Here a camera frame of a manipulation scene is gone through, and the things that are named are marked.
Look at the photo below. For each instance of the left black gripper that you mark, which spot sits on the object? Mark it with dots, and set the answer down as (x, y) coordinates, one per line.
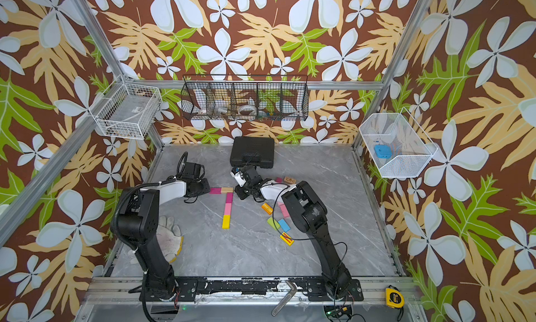
(206, 189)

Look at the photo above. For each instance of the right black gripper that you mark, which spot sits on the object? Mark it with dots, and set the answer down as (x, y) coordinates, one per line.
(239, 191)

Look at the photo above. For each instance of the orange block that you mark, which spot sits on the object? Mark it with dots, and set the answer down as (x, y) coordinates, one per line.
(267, 208)

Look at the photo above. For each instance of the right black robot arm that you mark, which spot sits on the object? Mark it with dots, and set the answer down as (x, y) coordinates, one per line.
(309, 215)

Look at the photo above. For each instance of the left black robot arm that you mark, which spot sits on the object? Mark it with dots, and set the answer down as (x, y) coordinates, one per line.
(136, 219)

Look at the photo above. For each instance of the black plastic tool case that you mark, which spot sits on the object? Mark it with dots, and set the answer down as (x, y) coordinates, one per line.
(257, 151)

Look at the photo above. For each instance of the monkey picture wood block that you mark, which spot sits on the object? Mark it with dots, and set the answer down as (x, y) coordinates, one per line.
(289, 180)

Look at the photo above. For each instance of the pink block lower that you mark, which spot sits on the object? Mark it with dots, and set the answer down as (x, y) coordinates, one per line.
(284, 210)

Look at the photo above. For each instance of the green block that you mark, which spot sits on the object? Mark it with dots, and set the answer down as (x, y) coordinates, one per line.
(273, 223)

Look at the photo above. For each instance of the blue block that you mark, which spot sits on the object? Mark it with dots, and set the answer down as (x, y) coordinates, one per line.
(284, 226)

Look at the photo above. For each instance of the yellow red striped block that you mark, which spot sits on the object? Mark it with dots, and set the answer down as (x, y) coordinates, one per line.
(287, 239)

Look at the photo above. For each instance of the blue object in basket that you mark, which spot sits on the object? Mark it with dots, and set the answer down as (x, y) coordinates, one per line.
(383, 151)

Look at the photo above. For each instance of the white mesh basket right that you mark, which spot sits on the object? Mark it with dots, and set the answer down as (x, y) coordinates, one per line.
(412, 147)

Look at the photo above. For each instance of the yellow tape measure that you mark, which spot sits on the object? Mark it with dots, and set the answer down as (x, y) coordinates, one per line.
(394, 298)

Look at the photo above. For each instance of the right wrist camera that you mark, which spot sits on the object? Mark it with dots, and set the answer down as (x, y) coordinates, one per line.
(237, 175)

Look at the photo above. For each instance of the black wire basket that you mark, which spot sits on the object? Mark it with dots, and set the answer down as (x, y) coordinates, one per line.
(245, 97)

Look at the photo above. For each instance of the white wire basket left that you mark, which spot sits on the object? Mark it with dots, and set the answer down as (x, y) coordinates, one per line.
(126, 109)

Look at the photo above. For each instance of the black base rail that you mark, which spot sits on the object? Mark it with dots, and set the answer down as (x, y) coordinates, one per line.
(190, 289)

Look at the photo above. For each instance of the grey metal bracket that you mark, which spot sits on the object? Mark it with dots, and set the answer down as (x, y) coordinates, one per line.
(285, 300)

